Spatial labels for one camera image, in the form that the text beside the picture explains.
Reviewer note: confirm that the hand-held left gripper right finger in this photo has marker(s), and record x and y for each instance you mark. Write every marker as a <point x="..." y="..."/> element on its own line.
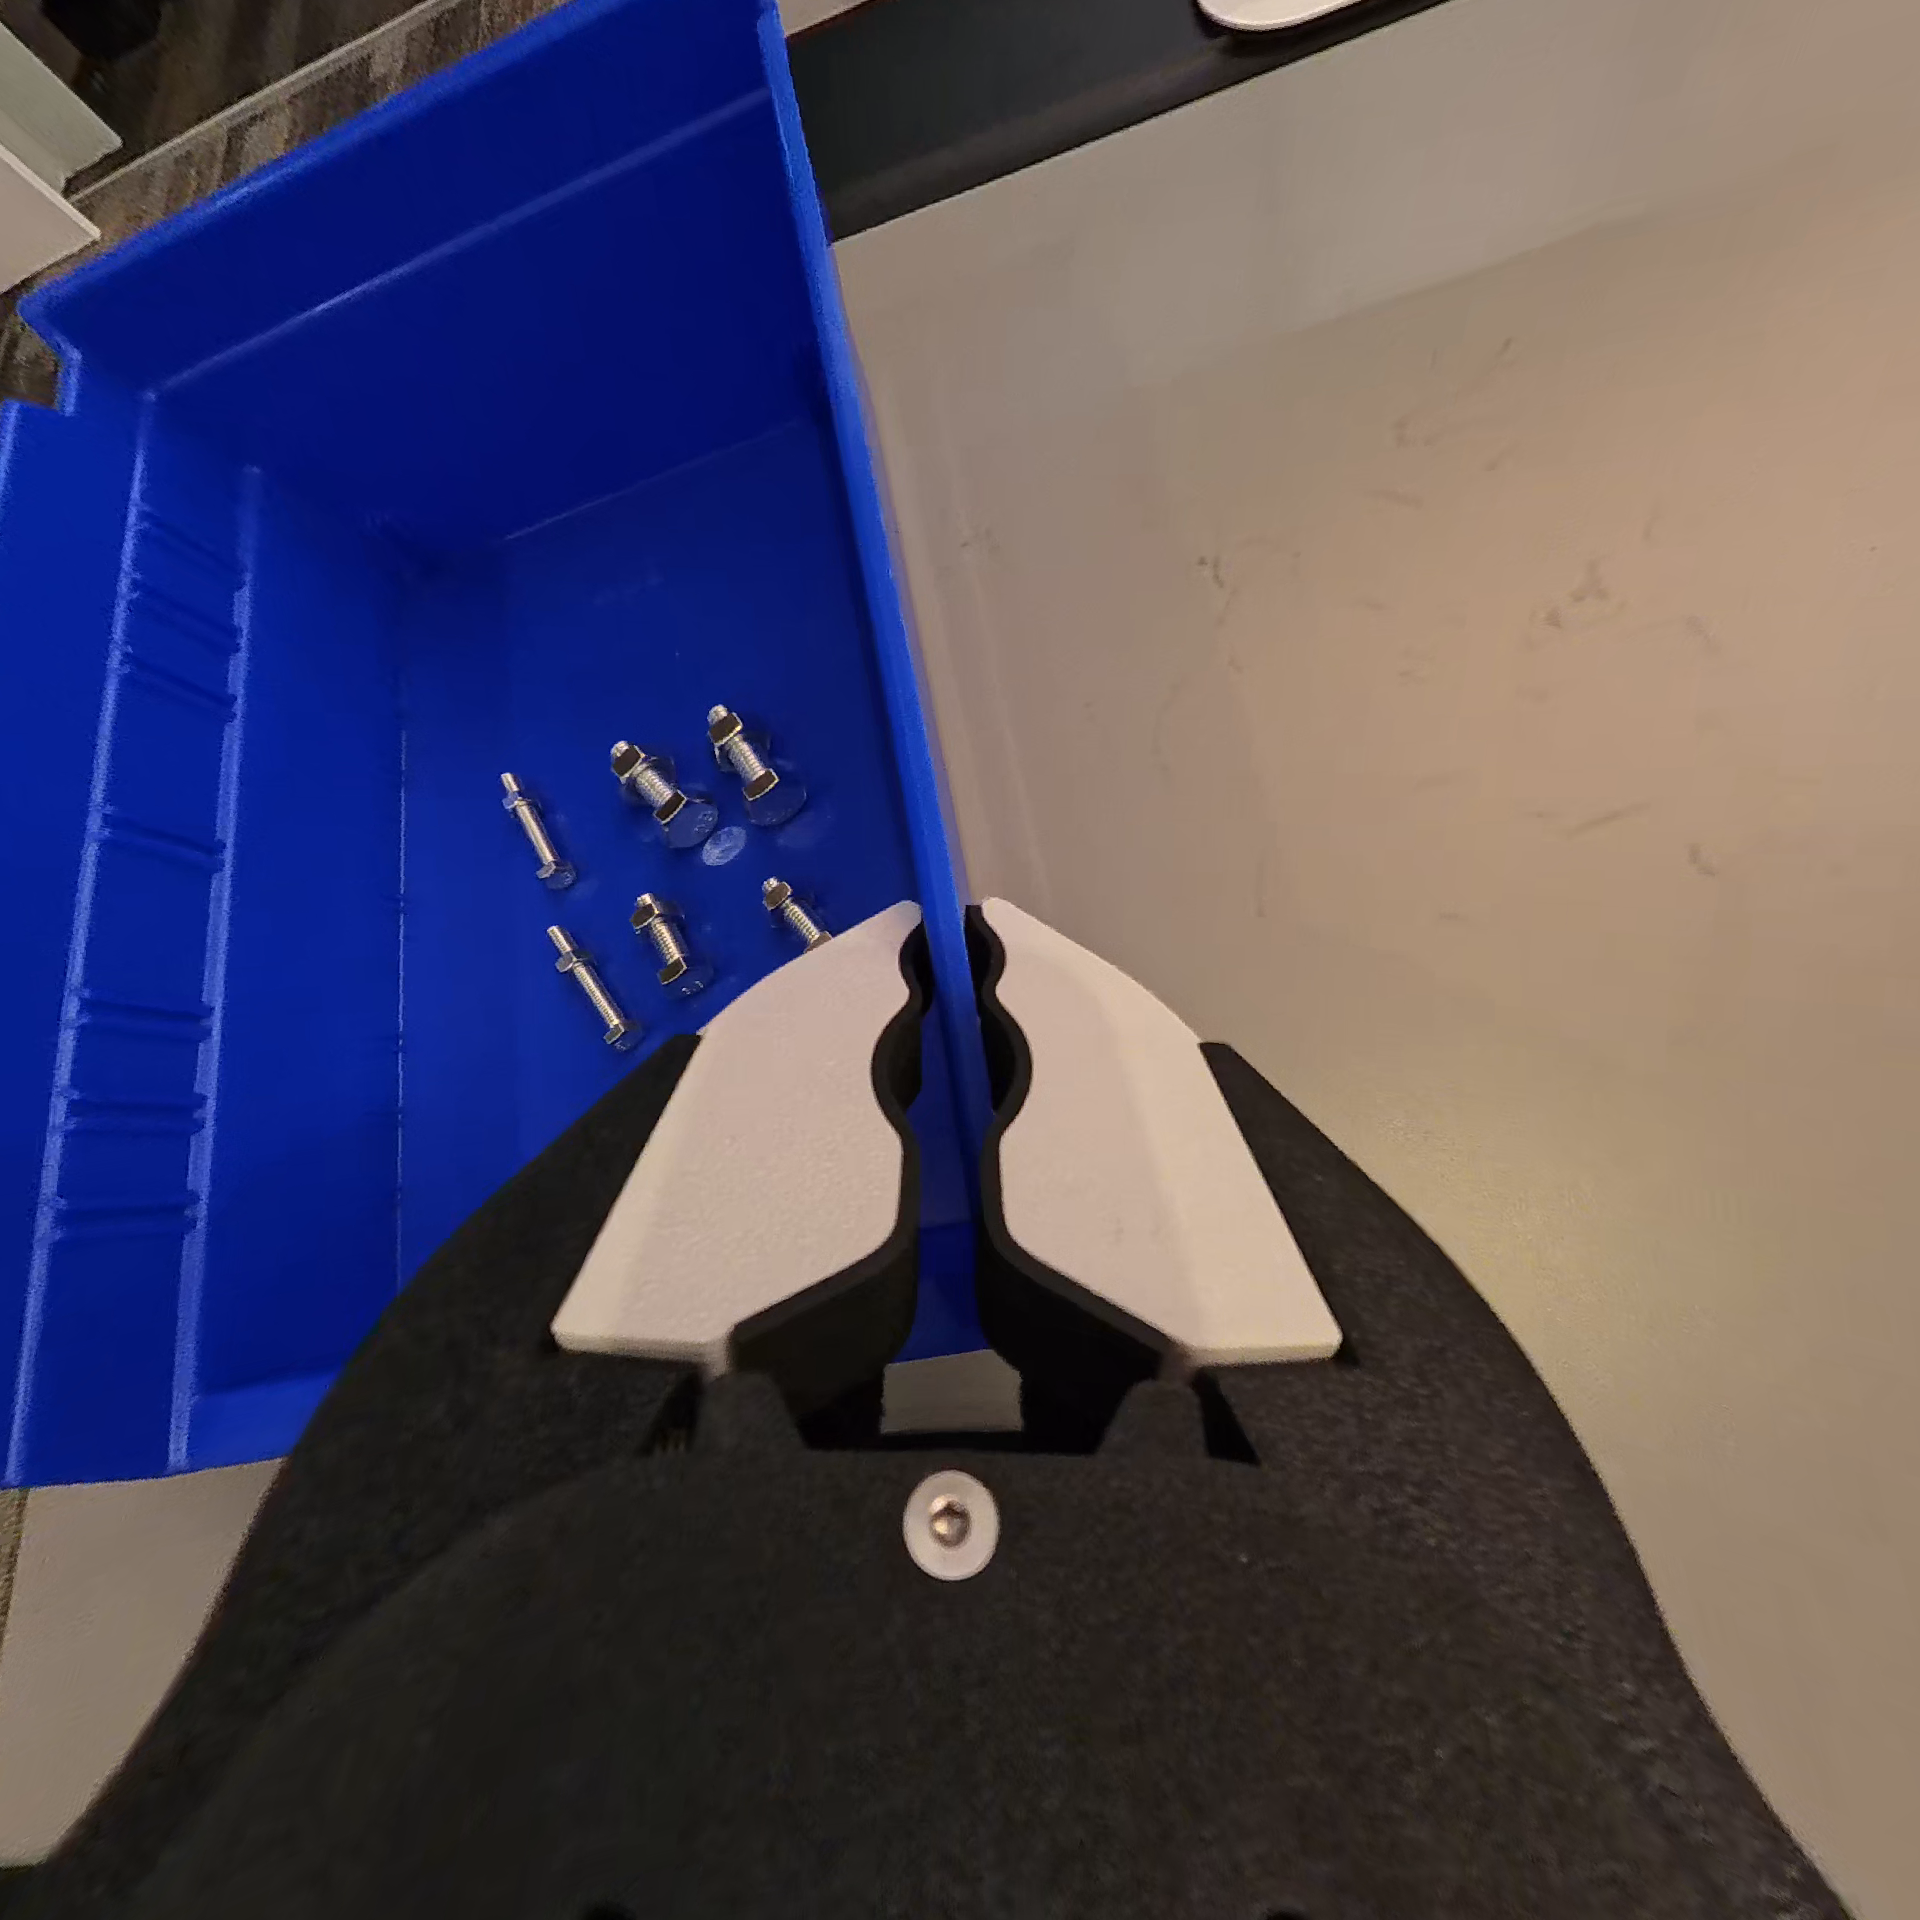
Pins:
<point x="1171" y="1185"/>

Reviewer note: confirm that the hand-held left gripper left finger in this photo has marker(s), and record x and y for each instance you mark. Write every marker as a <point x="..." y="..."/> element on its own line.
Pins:
<point x="750" y="1185"/>

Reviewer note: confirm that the blue plastic bin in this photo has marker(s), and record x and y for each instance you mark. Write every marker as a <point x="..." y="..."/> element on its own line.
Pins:
<point x="451" y="452"/>

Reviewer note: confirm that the large silver hex nut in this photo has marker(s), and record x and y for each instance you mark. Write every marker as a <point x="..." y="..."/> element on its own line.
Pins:
<point x="725" y="731"/>
<point x="627" y="762"/>

